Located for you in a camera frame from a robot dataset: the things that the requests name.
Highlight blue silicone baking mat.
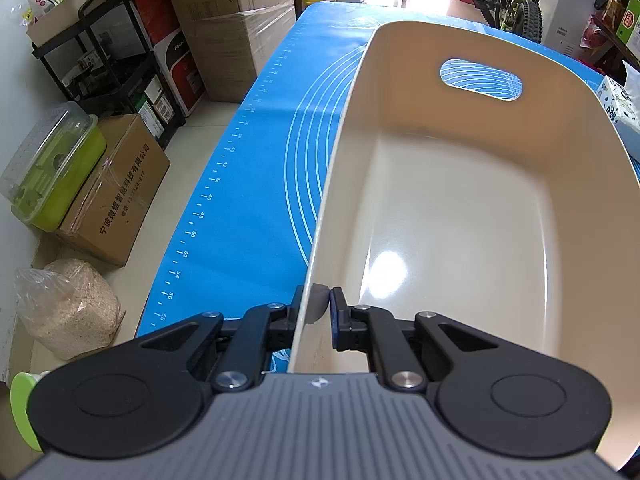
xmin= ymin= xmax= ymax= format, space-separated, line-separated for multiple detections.
xmin=139 ymin=3 xmax=600 ymax=334

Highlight bag of wood shavings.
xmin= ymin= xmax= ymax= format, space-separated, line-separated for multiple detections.
xmin=14 ymin=258 xmax=125 ymax=361

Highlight brown printed cardboard box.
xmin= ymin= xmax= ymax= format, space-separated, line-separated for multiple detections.
xmin=55 ymin=114 xmax=169 ymax=266

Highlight green lidded plastic container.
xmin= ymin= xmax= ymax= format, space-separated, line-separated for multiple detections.
xmin=1 ymin=101 xmax=106 ymax=232

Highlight large stacked cardboard box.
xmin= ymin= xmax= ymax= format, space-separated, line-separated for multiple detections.
xmin=170 ymin=0 xmax=296 ymax=103

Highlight black metal shelf rack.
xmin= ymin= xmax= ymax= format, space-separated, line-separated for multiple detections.
xmin=32 ymin=0 xmax=184 ymax=148

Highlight red white appliance box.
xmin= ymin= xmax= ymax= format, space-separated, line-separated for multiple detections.
xmin=134 ymin=0 xmax=205 ymax=117

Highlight beige plastic storage bin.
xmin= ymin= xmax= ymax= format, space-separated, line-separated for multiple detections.
xmin=290 ymin=21 xmax=639 ymax=467

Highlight white tissue box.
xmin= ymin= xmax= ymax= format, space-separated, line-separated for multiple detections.
xmin=597 ymin=61 xmax=640 ymax=160

